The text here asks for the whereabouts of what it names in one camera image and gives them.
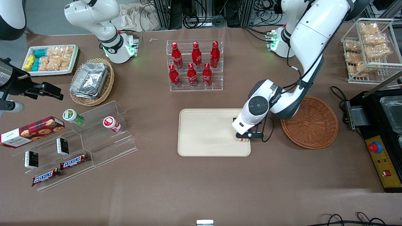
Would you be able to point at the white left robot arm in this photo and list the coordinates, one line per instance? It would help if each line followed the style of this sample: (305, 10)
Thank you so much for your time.
(314, 31)

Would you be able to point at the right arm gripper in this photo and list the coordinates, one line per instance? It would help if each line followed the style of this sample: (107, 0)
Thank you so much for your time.
(17, 87)

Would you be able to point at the red cap drink bottle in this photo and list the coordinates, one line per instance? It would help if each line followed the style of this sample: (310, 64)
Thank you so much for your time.
(111, 124)

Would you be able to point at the white rectangular snack tray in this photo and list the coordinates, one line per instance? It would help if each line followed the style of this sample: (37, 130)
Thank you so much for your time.
(47, 73)

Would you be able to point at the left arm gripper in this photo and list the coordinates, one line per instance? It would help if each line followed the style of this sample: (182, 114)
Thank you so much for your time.
(234, 119)

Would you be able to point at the beige crumpled cloth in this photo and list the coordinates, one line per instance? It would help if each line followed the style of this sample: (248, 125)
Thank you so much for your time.
(138, 15)

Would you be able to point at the small black box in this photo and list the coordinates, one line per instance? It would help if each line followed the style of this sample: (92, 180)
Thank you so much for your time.
(31, 159)
(62, 146)

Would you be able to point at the red cola bottle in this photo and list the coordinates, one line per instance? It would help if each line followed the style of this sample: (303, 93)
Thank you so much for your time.
(207, 74)
(196, 54)
(192, 75)
(214, 53)
(176, 56)
(173, 76)

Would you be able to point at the white object at table edge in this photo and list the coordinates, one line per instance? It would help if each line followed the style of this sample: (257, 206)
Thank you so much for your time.
(204, 223)

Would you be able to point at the oval light wicker basket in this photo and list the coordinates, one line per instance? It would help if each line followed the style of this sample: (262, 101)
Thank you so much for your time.
(106, 88)

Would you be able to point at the small clear plastic piece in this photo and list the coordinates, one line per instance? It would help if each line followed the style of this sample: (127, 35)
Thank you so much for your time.
(154, 40)

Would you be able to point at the stacked aluminium foil containers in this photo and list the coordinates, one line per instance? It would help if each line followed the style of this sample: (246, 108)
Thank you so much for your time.
(89, 78)

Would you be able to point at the clear acrylic stepped shelf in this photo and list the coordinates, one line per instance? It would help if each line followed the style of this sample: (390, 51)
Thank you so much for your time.
(103, 147)

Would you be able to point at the clear acrylic bottle rack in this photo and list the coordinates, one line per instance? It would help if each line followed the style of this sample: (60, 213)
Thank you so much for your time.
(220, 88)

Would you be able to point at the cream plastic serving tray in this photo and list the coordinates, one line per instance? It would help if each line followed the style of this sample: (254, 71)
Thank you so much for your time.
(204, 135)

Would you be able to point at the Snickers chocolate bar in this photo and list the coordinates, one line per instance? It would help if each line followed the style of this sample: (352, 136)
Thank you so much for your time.
(74, 161)
(46, 177)

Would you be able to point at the red tartan cookie box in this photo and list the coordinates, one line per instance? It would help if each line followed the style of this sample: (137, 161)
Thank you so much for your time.
(31, 131)

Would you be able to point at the rice snack bag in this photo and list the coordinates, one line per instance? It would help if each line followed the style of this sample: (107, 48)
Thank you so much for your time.
(67, 51)
(353, 57)
(353, 45)
(65, 64)
(54, 51)
(369, 28)
(44, 63)
(375, 39)
(54, 64)
(378, 51)
(361, 68)

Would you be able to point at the clear container on machine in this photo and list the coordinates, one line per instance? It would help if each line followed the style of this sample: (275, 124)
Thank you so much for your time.
(392, 113)

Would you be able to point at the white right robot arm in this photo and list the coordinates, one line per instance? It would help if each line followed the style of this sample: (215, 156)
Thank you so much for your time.
(94, 15)

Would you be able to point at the teal snack packet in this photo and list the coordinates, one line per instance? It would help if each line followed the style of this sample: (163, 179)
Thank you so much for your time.
(35, 64)
(40, 52)

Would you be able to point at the black machine with yellow panel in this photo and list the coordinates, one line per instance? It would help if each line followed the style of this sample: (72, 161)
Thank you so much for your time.
(373, 119)

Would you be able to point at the yellow snack packet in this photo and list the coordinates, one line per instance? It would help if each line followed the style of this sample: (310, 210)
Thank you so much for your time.
(29, 62)

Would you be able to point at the green cap drink bottle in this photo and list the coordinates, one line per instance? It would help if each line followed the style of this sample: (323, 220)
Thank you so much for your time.
(73, 116)

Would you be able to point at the red emergency stop button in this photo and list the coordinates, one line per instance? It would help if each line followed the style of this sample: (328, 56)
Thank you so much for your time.
(375, 147)

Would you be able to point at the round brown wicker basket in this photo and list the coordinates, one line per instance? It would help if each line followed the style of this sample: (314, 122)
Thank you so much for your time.
(314, 125)

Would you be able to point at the small red rocker switch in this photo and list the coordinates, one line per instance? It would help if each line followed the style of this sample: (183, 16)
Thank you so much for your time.
(387, 173)

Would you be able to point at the plastic triangle sandwich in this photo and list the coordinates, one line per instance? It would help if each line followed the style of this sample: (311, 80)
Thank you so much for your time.
(244, 140)

